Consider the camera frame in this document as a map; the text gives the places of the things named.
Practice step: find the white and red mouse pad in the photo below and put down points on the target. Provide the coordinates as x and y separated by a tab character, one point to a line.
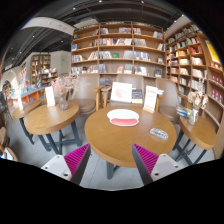
123	117

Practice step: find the beige armchair at right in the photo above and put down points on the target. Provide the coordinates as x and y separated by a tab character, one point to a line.
169	102

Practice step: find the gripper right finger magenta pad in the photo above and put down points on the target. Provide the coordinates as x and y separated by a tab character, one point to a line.
152	166

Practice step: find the glass vase with white flowers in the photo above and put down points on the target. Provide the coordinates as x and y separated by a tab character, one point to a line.
199	100

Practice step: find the white book with red drawing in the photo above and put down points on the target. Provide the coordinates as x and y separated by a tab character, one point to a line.
121	92

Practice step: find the stack of books at right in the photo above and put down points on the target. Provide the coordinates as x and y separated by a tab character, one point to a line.
183	111

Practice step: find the round wooden centre table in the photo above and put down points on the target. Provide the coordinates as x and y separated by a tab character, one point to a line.
114	143

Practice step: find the glass vase with dried flowers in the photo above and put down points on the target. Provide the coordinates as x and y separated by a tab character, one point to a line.
62	85

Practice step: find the round wooden left table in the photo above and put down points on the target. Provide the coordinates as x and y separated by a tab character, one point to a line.
47	123

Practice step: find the wooden bookshelf at right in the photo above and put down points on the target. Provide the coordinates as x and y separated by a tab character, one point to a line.
191	57

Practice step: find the distant wooden bookshelf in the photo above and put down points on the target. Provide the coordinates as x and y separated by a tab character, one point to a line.
37	62

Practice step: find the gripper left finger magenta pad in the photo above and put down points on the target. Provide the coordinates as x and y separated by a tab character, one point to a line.
70	167

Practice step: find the large wooden bookshelf at back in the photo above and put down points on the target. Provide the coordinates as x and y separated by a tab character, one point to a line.
119	47

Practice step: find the wooden table at right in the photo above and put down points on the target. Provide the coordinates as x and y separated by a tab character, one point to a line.
201	134

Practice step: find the small white card sign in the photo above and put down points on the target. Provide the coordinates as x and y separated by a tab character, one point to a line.
50	96

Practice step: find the round wooden table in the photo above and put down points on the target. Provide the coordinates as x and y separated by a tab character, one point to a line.
47	123
114	143

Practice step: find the white sign with red title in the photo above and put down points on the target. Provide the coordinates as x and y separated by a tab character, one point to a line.
150	99

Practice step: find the beige armchair at left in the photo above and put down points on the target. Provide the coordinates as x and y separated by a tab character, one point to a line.
87	93

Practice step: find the dark small book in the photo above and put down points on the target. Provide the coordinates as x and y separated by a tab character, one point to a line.
137	96

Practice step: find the small wooden far-left table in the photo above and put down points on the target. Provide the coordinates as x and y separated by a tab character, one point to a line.
21	114

